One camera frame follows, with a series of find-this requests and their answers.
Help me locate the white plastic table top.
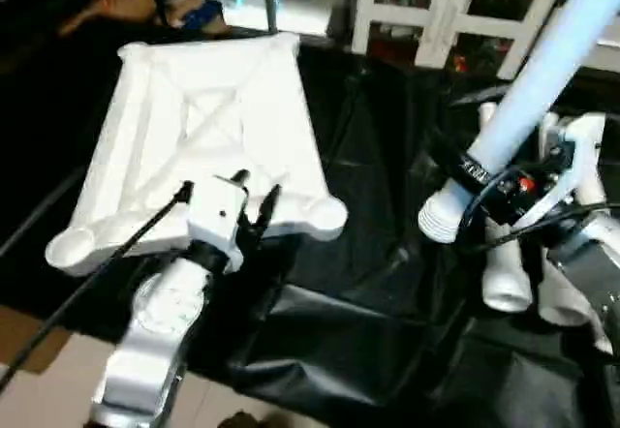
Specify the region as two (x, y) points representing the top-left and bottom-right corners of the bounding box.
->
(45, 33), (350, 280)

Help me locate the blue box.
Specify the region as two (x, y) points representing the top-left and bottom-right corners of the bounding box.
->
(177, 0), (232, 34)

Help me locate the black mat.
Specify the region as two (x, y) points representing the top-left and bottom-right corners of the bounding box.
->
(0, 21), (620, 428)

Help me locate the white glass door cabinet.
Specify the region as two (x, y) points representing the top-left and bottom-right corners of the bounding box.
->
(349, 0), (582, 71)

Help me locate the small brown cardboard box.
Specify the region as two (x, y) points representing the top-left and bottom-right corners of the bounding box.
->
(56, 0), (173, 40)

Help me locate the flat brown cardboard sheet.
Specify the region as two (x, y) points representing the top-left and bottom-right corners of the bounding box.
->
(0, 302), (86, 379)

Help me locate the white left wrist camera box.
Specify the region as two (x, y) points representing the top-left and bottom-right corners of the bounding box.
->
(184, 177), (256, 274)

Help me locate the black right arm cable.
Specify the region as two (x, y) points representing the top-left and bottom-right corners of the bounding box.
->
(455, 171), (620, 255)

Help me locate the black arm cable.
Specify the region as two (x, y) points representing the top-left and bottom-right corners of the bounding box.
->
(455, 171), (620, 255)
(0, 180), (194, 390)

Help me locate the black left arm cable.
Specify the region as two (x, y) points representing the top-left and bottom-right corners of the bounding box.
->
(0, 180), (194, 390)

